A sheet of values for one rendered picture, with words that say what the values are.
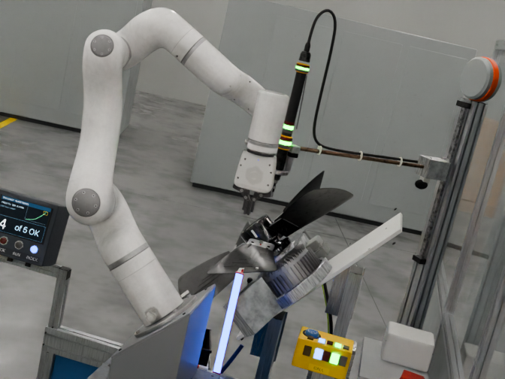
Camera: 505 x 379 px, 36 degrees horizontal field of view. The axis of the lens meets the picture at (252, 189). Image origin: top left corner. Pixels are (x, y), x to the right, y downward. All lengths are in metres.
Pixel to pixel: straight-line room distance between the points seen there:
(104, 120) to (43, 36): 7.86
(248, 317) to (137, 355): 0.67
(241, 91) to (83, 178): 0.48
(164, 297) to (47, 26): 7.99
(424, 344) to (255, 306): 0.62
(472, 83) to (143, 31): 1.33
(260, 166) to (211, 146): 6.14
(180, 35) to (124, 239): 0.54
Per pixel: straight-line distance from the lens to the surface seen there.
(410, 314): 3.06
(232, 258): 2.51
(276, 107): 2.01
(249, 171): 2.05
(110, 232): 2.08
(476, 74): 2.91
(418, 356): 2.84
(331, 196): 2.58
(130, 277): 2.03
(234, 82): 2.03
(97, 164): 2.01
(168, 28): 2.04
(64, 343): 2.53
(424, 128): 8.38
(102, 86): 2.02
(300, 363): 2.31
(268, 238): 2.68
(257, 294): 2.63
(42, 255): 2.41
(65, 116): 9.92
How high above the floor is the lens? 1.94
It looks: 13 degrees down
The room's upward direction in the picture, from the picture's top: 13 degrees clockwise
